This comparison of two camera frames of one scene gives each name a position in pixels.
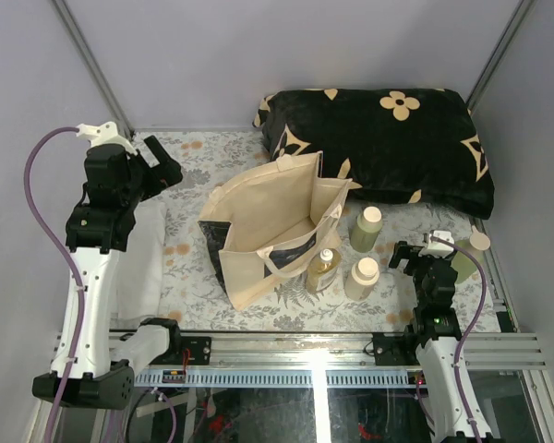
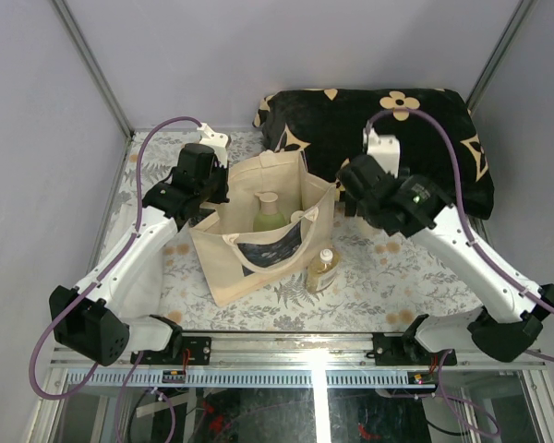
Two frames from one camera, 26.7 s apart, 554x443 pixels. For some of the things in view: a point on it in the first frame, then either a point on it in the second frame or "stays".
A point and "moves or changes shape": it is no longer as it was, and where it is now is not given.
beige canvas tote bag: x=270 y=222 moves or changes shape
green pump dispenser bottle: x=463 y=262 moves or changes shape
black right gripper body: x=417 y=265 → x=354 y=208
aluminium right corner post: x=517 y=20 stays
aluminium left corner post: x=112 y=101 stays
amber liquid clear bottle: x=322 y=270 stays
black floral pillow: x=416 y=144 stays
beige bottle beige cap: x=361 y=280 → x=295 y=215
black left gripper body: x=148 y=181 → x=215 y=189
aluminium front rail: x=317 y=360 stays
